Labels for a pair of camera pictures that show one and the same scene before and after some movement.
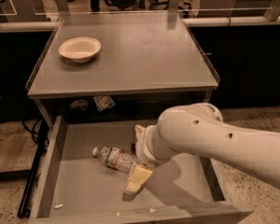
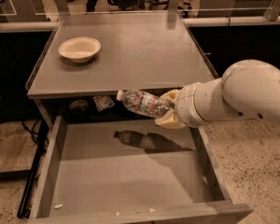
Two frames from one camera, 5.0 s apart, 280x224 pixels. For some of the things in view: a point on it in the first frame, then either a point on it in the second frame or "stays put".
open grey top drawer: x=78 y=188 stays put
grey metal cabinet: x=149 y=63 stays put
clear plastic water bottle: x=115 y=158 → x=145 y=104
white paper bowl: x=80 y=49 stays put
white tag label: x=104 y=103 stays put
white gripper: x=143 y=148 → x=187 y=106
